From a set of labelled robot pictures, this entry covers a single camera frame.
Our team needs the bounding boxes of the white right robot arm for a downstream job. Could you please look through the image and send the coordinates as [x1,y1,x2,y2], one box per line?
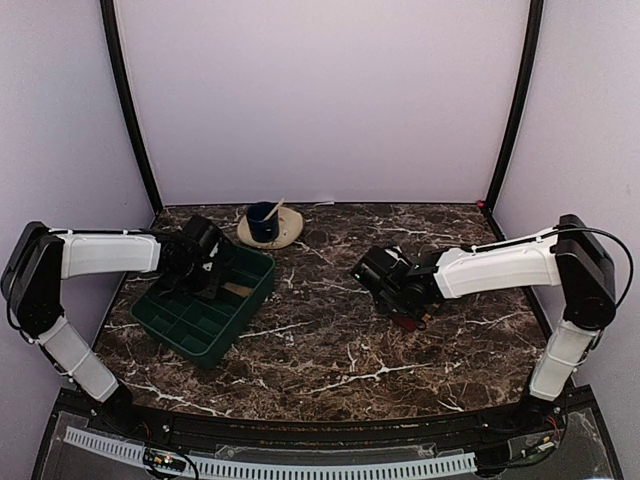
[351,214,628,434]

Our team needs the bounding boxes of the black front rail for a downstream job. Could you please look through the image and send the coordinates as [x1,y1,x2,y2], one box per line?
[132,405,523,449]

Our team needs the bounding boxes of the black right frame post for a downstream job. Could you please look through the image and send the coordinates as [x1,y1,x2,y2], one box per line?
[483,0,544,215]

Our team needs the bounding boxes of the white slotted cable duct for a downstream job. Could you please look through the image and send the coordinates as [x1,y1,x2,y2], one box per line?
[62,427,478,479]

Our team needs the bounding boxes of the wooden stick in cup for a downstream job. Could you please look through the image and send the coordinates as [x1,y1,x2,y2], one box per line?
[262,197,285,222]

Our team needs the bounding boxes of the tan sock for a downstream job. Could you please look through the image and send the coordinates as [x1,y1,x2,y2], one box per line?
[223,282,254,298]

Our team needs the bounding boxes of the black left frame post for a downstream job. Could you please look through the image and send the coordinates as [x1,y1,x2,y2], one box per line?
[99,0,164,215]

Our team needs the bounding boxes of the dark blue cup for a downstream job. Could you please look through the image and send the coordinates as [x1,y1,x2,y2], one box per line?
[246,201,279,243]

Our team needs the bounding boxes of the green plastic divided tray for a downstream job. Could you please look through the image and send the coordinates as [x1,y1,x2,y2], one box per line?
[130,246,275,369]

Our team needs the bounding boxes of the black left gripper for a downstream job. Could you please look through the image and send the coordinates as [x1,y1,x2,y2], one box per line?
[170,259,222,300]

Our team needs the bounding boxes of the black frame post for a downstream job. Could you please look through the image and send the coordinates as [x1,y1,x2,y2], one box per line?
[483,0,544,215]
[99,0,164,215]

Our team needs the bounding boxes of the small circuit board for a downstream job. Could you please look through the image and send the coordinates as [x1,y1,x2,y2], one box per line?
[142,448,187,473]

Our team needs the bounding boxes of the striped brown red sock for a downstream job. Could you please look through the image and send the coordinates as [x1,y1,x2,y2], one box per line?
[389,304,440,332]

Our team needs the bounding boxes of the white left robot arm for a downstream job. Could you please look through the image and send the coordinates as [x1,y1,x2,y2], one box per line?
[1,216,234,436]

